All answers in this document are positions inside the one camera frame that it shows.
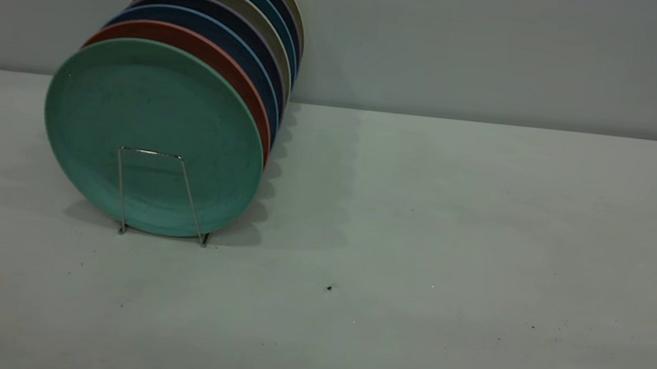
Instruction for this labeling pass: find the green plate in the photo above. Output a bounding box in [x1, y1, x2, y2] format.
[30, 27, 279, 248]

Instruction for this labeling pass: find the pink plate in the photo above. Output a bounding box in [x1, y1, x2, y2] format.
[70, 12, 286, 167]

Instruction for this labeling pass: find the blue plate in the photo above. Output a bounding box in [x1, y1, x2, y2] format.
[90, 0, 294, 152]

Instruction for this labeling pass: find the metal wire plate rack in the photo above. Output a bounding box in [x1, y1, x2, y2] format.
[108, 146, 220, 248]

